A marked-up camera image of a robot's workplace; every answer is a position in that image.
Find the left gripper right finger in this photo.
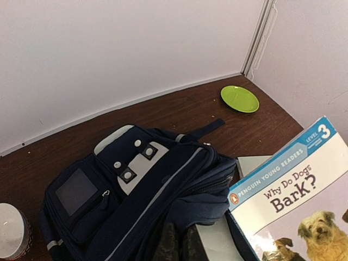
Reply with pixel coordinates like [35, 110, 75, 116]
[182, 227, 208, 261]

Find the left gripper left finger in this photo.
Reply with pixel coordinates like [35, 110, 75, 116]
[156, 222, 180, 261]

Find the navy blue backpack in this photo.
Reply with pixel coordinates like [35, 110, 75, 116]
[39, 119, 237, 260]

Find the dog picture book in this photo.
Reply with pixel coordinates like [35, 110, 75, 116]
[227, 116, 347, 260]

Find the grey hardcover book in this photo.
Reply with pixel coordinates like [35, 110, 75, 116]
[237, 156, 271, 179]

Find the white patterned bowl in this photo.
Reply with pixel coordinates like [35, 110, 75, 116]
[1, 203, 33, 260]

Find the green plate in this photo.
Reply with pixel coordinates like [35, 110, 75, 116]
[220, 85, 260, 113]

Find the right aluminium frame post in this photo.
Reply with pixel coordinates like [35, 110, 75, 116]
[241, 0, 278, 81]

